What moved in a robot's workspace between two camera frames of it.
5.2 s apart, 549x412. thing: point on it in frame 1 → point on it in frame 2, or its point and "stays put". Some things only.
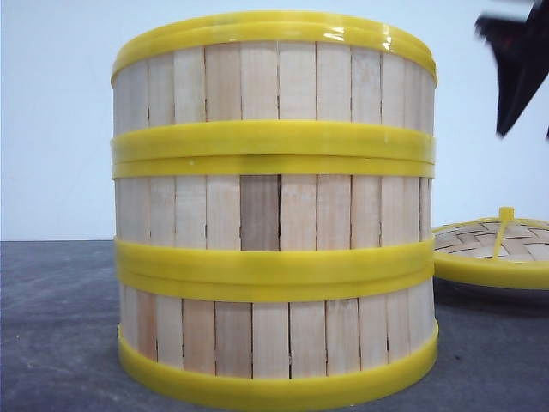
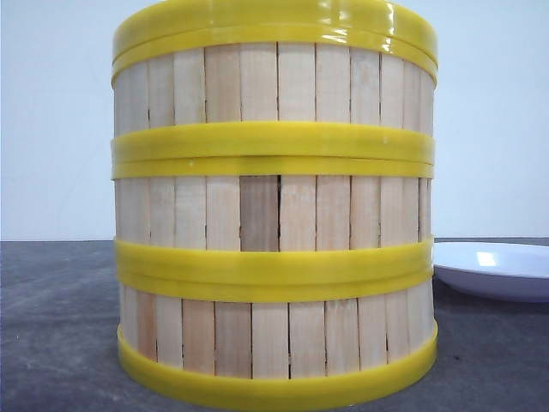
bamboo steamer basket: x=279 y=342 stays put
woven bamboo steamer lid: x=503 y=251 → x=385 y=17
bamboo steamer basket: x=274 y=88 stays put
